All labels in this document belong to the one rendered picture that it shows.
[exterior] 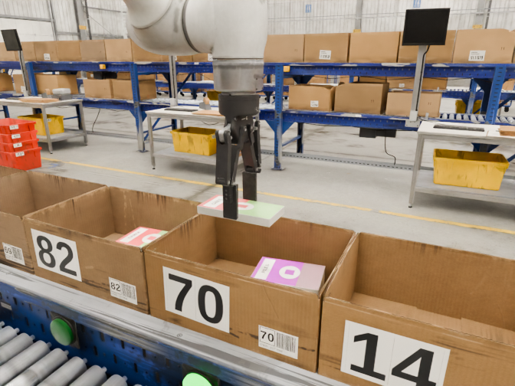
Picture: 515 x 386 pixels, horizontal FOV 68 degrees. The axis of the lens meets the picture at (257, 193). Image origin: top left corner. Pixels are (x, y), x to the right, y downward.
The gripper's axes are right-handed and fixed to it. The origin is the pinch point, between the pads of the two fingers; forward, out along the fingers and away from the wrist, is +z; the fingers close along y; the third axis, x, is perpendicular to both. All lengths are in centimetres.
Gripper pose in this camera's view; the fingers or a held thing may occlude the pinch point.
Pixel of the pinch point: (240, 197)
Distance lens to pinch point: 76.6
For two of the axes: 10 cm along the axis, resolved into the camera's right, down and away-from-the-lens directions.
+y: 4.3, -3.0, 8.5
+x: -9.0, -1.4, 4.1
